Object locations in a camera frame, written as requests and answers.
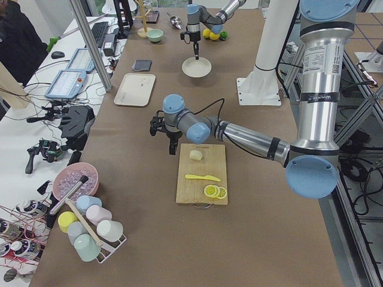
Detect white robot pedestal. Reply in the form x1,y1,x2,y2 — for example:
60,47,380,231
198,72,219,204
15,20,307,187
237,0,299,106

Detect cream round plate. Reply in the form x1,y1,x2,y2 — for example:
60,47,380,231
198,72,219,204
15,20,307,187
182,57,212,78

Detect white steamed bun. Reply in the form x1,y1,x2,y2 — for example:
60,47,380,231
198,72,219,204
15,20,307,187
189,150,203,161

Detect black keyboard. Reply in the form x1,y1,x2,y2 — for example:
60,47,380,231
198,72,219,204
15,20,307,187
91,22,109,48

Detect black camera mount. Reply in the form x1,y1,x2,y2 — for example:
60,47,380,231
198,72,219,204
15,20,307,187
59,105,95,165

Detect far teach pendant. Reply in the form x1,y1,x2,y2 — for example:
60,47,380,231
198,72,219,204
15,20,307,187
66,48,95,73

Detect lemon slices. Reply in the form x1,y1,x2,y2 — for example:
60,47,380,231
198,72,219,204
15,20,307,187
203,185,227,200

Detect mint green cup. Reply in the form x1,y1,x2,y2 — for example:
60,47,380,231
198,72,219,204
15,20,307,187
74,234,101,262

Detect grey folded cloth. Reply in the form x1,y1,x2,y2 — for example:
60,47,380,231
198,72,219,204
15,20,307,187
132,59,152,72

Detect lower yellow lemon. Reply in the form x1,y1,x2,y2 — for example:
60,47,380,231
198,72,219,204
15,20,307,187
209,32,220,41

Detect wooden mug stand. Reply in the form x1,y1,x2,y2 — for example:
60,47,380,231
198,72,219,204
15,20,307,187
135,0,153,38

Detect metal scoop black handle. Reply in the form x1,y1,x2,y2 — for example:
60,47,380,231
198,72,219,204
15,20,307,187
49,175,89,216

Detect cream rabbit tray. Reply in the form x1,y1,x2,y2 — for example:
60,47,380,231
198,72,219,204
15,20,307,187
114,73,156,107

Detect seated person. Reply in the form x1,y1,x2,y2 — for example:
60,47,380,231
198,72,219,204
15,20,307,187
1,1,48,85

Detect green bowl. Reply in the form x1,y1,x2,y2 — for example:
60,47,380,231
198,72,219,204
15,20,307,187
147,29,164,43

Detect aluminium frame post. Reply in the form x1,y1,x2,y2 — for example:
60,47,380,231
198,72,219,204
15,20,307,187
69,0,112,92

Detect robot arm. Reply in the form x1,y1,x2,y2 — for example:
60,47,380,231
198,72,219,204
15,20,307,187
150,1,358,199
180,0,246,60

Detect teach pendant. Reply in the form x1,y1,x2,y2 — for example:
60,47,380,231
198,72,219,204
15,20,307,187
66,48,95,73
45,69,87,99

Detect white cup rack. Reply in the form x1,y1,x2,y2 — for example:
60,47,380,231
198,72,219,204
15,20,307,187
96,234,127,264

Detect black mouse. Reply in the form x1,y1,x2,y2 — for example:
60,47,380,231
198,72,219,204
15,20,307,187
51,51,65,59

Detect white cup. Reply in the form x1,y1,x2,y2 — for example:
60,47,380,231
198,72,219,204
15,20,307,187
96,220,123,242

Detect grey cup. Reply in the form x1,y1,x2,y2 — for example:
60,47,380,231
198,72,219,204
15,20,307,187
67,221,88,245

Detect near teach pendant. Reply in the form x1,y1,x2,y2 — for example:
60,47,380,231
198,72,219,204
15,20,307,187
45,69,87,99

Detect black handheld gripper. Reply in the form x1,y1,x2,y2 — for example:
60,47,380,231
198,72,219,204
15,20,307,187
25,139,68,174

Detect wooden cutting board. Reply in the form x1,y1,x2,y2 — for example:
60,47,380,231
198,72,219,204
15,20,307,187
175,143,228,205

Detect blue cup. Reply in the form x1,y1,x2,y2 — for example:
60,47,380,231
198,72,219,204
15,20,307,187
76,195,102,215

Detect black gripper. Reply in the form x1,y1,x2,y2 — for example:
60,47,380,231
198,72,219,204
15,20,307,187
150,110,183,155
180,31,200,60

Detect pink ice bowl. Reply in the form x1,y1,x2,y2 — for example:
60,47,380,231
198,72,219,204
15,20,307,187
53,162,99,201

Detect metal ice scoop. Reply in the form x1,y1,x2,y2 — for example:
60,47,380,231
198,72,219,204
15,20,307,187
166,11,183,30

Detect yellow lemon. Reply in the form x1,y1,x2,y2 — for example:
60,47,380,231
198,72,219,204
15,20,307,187
209,32,220,41
202,29,211,39

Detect pink cup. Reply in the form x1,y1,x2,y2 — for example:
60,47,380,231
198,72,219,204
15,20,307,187
86,204,112,226

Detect yellow plastic knife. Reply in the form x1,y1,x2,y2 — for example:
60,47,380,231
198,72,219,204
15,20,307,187
184,174,221,182

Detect upper yellow lemon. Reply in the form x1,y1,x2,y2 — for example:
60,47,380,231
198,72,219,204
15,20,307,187
202,29,211,39

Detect yellow cup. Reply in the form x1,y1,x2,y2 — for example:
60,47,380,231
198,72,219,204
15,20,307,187
57,211,78,233

